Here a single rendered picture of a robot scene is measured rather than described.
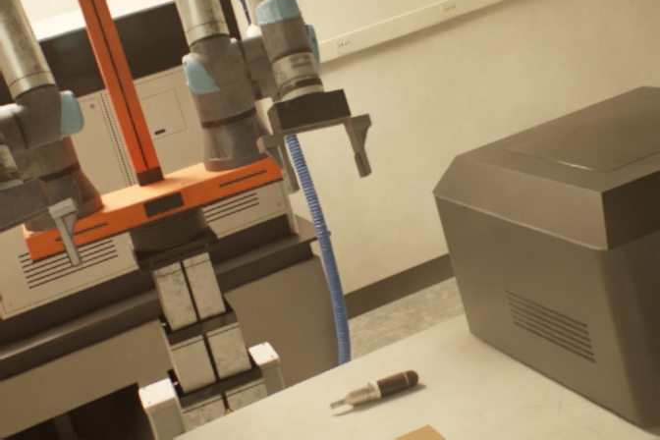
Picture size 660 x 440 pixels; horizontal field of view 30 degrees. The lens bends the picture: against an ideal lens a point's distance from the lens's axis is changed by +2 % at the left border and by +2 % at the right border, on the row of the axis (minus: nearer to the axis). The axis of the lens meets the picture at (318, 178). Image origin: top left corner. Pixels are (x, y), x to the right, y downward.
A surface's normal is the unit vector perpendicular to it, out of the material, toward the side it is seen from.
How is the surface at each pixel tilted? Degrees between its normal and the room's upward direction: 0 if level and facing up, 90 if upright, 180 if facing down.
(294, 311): 90
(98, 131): 90
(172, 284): 90
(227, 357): 90
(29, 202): 67
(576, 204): 58
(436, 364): 0
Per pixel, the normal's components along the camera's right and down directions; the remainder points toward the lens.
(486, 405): -0.26, -0.94
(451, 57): 0.36, 0.14
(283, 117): 0.29, -0.27
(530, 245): -0.89, 0.33
